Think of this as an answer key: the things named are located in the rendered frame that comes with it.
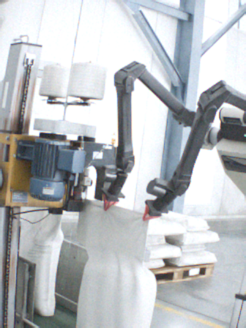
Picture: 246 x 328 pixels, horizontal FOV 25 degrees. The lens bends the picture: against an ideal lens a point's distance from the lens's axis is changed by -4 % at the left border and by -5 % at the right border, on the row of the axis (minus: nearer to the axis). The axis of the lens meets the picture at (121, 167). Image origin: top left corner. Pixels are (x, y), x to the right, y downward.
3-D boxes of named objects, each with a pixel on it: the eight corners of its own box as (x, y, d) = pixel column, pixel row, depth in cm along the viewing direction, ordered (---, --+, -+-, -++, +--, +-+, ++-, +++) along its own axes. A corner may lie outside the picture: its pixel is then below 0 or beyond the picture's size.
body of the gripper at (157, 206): (143, 201, 238) (154, 191, 234) (160, 202, 245) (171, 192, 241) (149, 214, 235) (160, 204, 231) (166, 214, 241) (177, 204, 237)
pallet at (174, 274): (213, 277, 614) (215, 264, 613) (134, 287, 533) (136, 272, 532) (159, 260, 674) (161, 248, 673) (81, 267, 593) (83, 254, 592)
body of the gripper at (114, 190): (99, 191, 262) (105, 177, 259) (116, 192, 268) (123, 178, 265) (107, 200, 257) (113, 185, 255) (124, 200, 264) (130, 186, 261)
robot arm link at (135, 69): (141, 58, 236) (129, 53, 244) (121, 82, 236) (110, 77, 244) (200, 117, 263) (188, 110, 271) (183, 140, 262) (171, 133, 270)
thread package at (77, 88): (111, 102, 251) (116, 65, 250) (80, 98, 240) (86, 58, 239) (88, 102, 264) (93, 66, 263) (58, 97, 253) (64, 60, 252)
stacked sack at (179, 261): (218, 266, 614) (221, 252, 613) (177, 271, 570) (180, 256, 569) (191, 258, 646) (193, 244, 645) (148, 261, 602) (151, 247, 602)
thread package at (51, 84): (73, 99, 271) (78, 66, 270) (48, 97, 261) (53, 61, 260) (56, 99, 282) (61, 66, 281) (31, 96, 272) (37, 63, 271)
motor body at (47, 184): (70, 203, 243) (77, 143, 242) (40, 201, 233) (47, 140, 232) (50, 197, 254) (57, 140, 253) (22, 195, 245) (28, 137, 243)
